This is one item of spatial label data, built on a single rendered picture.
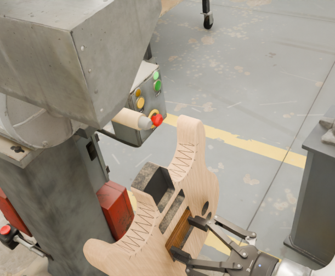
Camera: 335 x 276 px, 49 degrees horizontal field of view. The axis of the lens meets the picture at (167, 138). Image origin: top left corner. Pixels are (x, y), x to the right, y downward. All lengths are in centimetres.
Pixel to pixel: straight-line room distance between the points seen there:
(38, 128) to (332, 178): 108
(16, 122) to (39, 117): 5
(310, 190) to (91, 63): 129
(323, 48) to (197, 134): 275
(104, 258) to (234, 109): 218
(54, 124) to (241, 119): 190
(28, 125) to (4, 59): 26
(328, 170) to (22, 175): 105
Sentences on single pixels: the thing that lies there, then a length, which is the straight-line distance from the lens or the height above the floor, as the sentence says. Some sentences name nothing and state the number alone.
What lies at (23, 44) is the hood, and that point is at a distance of 50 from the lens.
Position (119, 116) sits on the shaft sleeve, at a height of 126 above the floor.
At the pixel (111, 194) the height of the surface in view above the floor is 62.
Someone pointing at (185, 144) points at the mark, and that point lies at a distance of 74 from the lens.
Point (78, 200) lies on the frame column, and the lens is 127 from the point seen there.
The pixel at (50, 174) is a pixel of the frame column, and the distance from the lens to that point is 112.
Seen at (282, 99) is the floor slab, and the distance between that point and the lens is 279.
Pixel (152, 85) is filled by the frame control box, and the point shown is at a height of 108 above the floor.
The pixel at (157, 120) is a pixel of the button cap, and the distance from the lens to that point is 111.
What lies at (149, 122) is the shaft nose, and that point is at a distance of 69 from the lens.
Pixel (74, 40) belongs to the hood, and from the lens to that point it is 42.
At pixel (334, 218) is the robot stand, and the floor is 36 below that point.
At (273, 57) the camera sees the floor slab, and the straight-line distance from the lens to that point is 324.
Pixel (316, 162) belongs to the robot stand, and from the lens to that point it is 149.
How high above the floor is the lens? 170
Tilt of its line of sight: 43 degrees down
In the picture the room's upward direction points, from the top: 9 degrees counter-clockwise
